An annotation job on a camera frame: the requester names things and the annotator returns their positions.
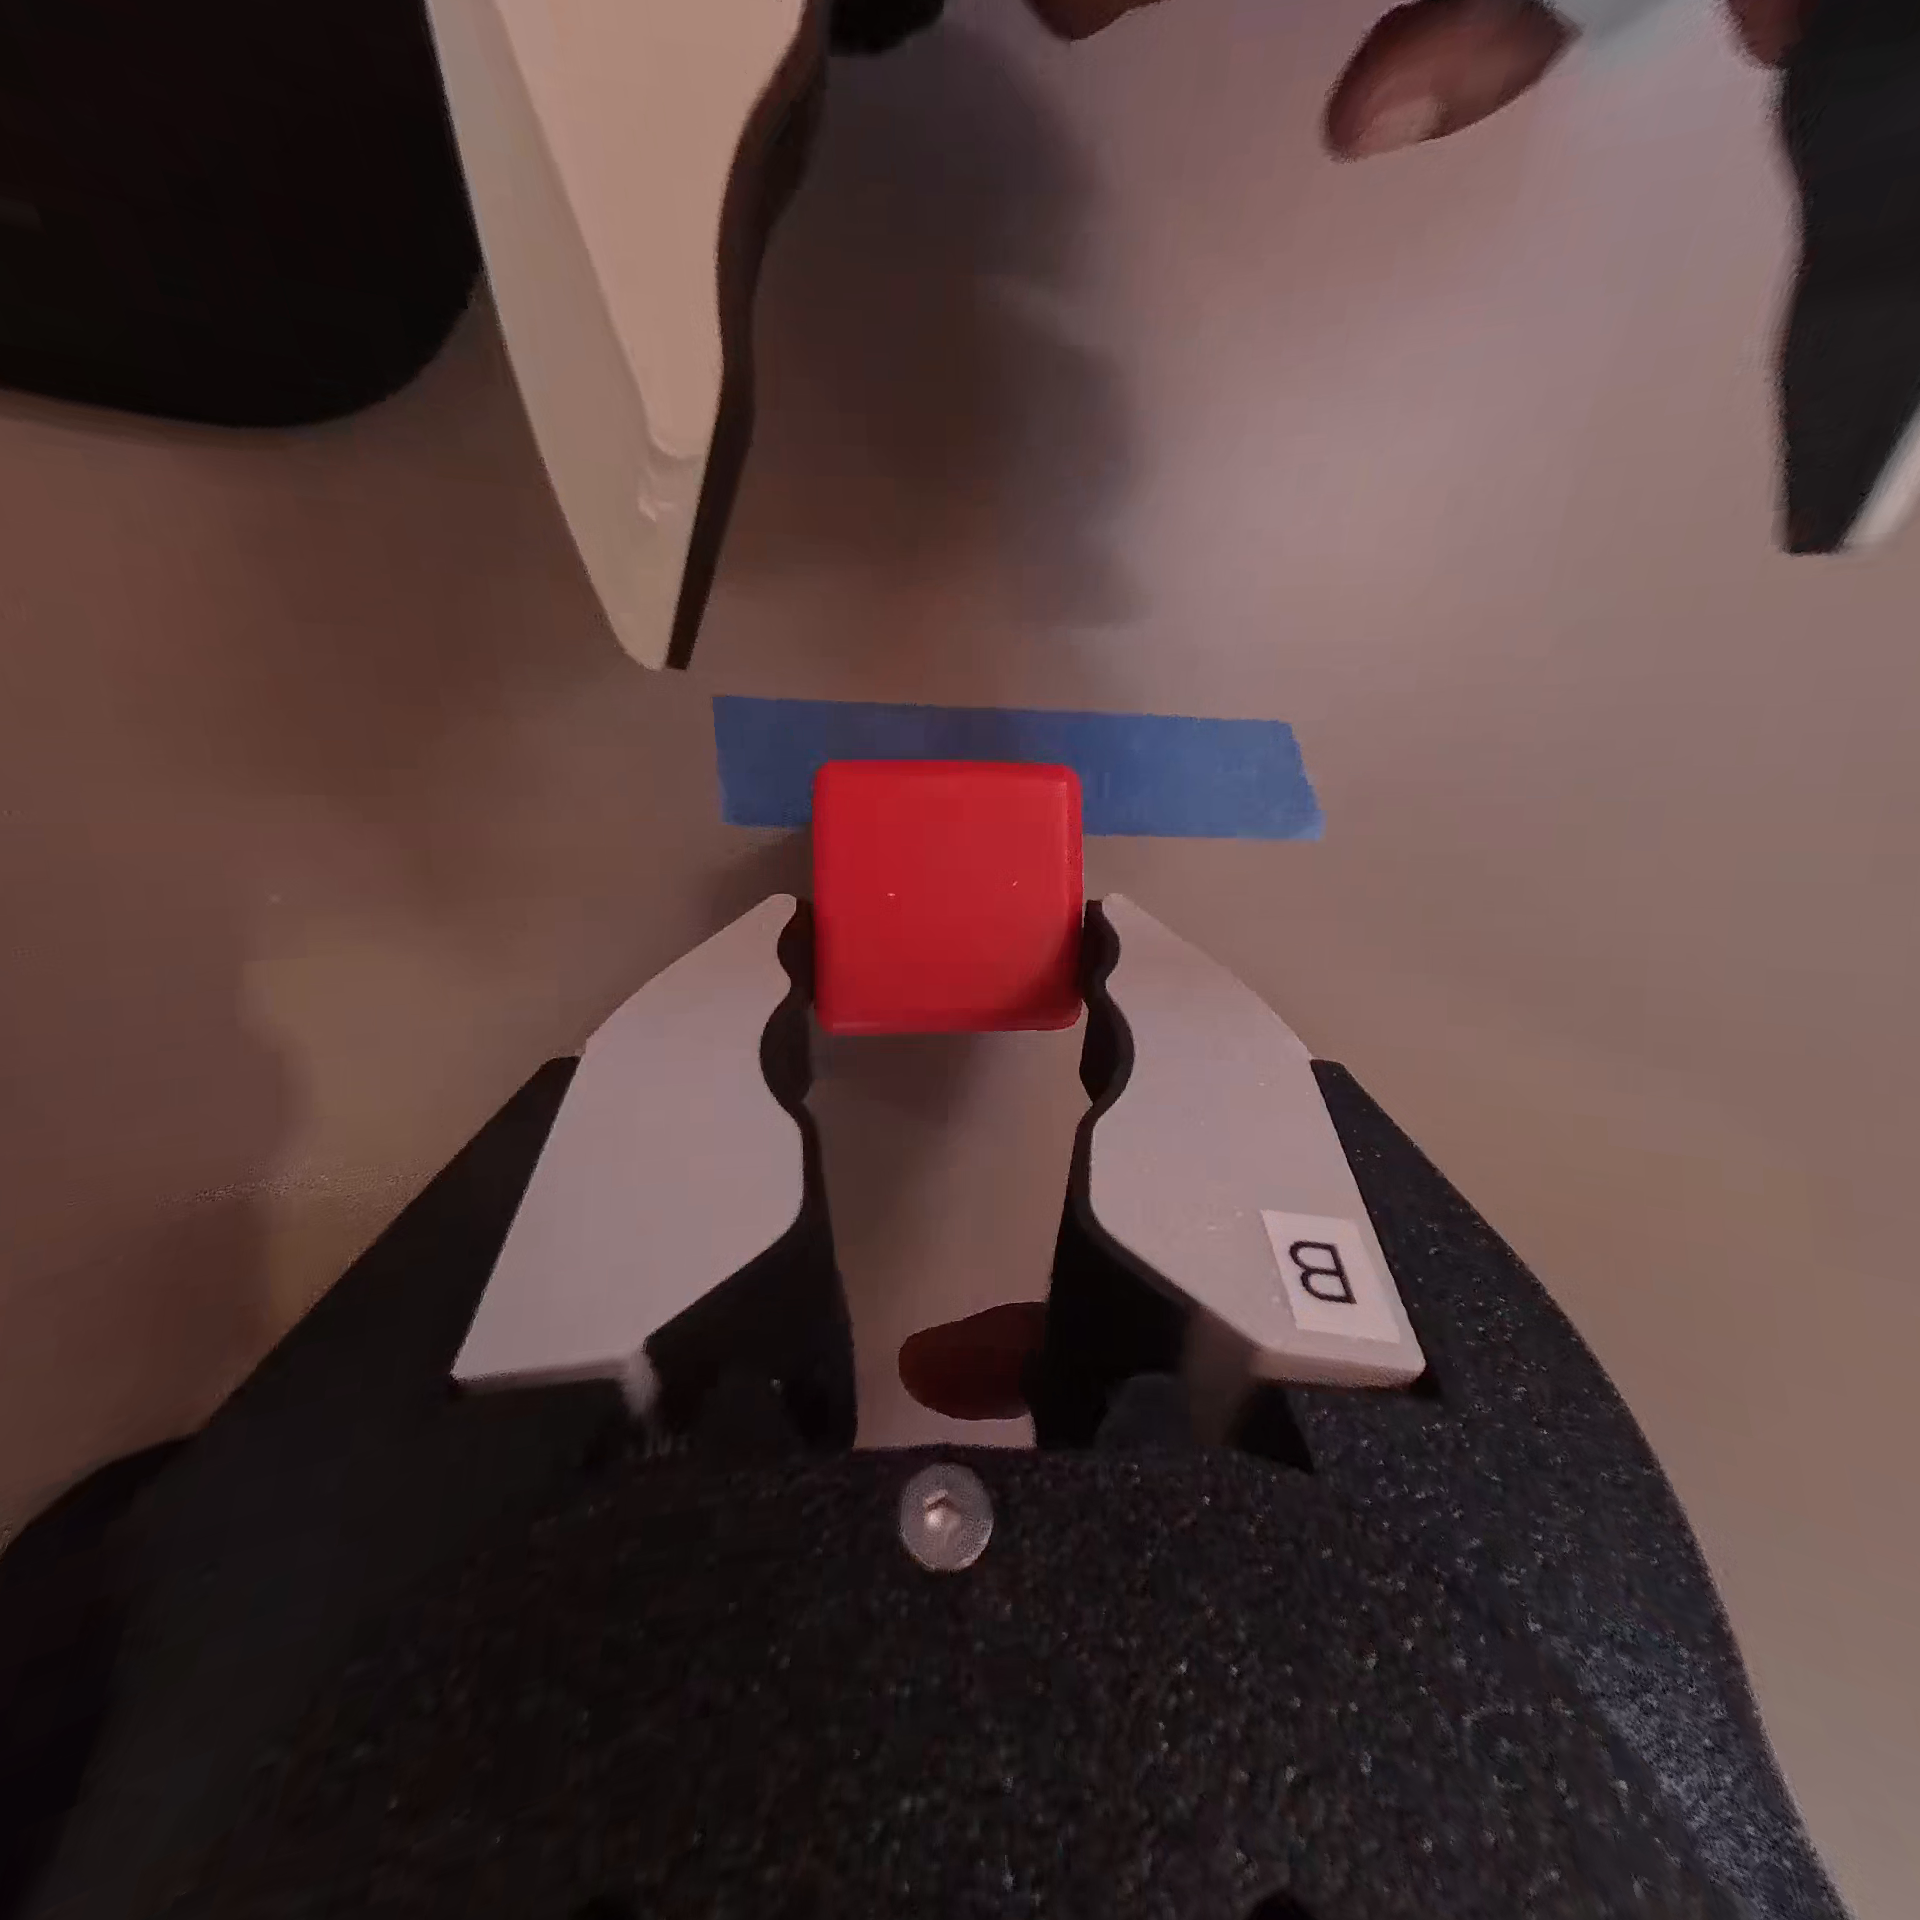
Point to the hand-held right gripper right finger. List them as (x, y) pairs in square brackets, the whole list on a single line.
[(1216, 1170)]

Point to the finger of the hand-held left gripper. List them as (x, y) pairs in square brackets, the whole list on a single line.
[(1854, 271), (616, 240)]

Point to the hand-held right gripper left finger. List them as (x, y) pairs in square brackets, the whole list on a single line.
[(637, 1188)]

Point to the red foam cube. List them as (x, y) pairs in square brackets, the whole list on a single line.
[(948, 894)]

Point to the person's left hand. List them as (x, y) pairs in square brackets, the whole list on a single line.
[(1441, 76)]

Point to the blue tape strip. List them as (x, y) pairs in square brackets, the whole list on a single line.
[(1200, 776)]

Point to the black textured armrest pad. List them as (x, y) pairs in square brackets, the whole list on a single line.
[(212, 212)]

